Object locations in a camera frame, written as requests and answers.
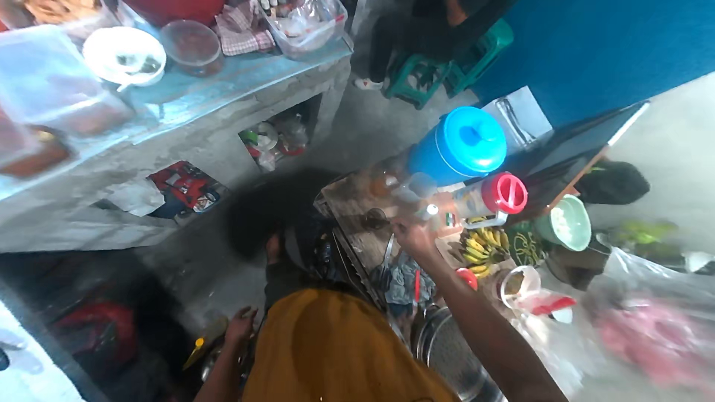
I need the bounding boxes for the person's right hand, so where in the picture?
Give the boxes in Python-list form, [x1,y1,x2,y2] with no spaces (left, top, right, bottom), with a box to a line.
[390,210,441,261]

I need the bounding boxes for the person's left hand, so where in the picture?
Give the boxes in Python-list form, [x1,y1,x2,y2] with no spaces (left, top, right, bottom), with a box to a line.
[225,306,259,345]

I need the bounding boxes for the person's left forearm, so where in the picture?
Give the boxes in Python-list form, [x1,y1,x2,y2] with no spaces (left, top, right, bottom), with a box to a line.
[193,339,243,402]

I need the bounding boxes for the person's right forearm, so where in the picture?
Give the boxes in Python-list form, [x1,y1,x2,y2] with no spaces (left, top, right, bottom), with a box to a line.
[419,248,569,402]

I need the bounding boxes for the small dark drinking glass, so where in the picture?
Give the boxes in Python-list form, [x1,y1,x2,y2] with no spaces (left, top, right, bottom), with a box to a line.
[362,208,390,231]

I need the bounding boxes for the metal knife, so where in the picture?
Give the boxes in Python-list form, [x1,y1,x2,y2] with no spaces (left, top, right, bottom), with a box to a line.
[381,233,395,280]

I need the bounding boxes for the clear bottle with white cap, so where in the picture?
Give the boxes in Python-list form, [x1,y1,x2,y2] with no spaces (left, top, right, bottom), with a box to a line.
[423,192,465,239]

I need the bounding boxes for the clear glass jar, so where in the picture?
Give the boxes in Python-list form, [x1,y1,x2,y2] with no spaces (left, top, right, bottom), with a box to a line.
[394,172,439,205]

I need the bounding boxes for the person's legs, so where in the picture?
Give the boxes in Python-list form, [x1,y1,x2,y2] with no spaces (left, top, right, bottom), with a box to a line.
[265,233,314,311]

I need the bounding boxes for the grey plastic bag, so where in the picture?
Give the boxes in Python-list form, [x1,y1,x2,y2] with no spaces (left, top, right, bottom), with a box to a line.
[384,251,436,306]

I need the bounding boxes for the yellow-capped bottle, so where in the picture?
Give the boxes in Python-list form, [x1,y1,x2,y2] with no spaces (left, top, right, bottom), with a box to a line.
[182,337,206,371]

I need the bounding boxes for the bunch of yellow bananas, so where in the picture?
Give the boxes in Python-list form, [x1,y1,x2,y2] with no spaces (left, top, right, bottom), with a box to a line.
[461,218,510,279]

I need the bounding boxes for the person's body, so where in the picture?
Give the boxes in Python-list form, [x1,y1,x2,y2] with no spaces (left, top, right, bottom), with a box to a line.
[241,288,462,402]

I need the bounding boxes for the blue plastic water jug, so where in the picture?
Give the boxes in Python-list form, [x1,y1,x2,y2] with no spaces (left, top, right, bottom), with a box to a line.
[409,106,508,187]

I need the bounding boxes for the clear pitcher with red lid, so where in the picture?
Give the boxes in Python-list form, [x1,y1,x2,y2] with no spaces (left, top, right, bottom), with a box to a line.
[450,172,528,230]

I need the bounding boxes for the dark green printed bag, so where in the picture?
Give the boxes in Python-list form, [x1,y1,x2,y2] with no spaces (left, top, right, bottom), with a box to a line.
[506,221,545,267]

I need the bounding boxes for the clear jar with brown contents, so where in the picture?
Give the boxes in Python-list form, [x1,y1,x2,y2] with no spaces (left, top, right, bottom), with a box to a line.
[496,265,542,309]

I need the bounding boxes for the red plastic chair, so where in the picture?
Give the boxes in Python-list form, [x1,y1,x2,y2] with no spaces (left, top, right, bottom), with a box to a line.
[53,301,137,364]

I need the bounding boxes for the silver metal pot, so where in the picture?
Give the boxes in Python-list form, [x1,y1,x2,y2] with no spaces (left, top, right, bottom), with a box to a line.
[412,305,508,402]

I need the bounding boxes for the red printed motorcycle package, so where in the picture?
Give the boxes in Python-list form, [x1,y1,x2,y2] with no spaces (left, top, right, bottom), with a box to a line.
[146,161,225,214]

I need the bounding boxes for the green plastic stool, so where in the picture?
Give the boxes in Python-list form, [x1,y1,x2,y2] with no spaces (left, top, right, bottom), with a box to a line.
[384,53,452,111]
[445,18,515,99]

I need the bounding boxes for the white plastic bag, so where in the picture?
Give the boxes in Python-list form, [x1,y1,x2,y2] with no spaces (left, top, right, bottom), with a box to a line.
[105,178,166,218]

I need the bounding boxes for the white paper sheet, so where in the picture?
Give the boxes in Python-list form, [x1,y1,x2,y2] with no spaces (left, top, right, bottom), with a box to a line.
[482,85,554,150]

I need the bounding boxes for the red and white packet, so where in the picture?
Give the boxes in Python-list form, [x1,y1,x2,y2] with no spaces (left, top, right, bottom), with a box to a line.
[513,289,576,317]

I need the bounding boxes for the light green plastic bowl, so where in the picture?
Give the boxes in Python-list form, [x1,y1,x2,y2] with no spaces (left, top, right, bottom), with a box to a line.
[535,194,592,252]

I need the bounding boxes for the tiled counter with concrete base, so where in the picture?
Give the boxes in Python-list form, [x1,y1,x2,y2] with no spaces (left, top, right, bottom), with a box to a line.
[0,22,355,253]

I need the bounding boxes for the black framed glass panel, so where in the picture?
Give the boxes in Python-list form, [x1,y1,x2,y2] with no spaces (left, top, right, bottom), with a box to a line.
[505,100,652,216]

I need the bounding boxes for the clear rectangular plastic container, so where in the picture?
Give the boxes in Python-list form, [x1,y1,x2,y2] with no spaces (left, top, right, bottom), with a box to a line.
[258,0,348,60]

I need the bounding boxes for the black bag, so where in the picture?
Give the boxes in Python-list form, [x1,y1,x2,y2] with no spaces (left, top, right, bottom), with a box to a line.
[576,160,652,205]

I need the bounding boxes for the checkered cloth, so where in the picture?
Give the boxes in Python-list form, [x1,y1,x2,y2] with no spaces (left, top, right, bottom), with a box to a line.
[214,3,277,57]

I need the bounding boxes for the translucent container with brown food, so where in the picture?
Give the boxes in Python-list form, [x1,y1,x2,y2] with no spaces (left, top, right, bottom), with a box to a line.
[0,106,76,179]

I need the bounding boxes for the clear round plastic container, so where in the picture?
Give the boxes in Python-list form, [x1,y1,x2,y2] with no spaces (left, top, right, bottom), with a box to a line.
[161,19,224,78]

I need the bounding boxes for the clear bag with pink contents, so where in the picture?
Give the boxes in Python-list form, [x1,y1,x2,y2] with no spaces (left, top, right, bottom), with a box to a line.
[581,247,715,398]

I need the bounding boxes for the white plastic strainer bowl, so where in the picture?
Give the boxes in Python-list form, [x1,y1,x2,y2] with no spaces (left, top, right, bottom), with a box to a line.
[82,26,168,91]

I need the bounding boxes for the large translucent plastic container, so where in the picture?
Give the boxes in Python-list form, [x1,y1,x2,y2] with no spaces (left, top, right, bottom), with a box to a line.
[0,24,135,137]

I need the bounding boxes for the red plastic basin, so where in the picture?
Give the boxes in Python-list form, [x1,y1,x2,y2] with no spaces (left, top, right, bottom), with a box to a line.
[121,0,226,26]

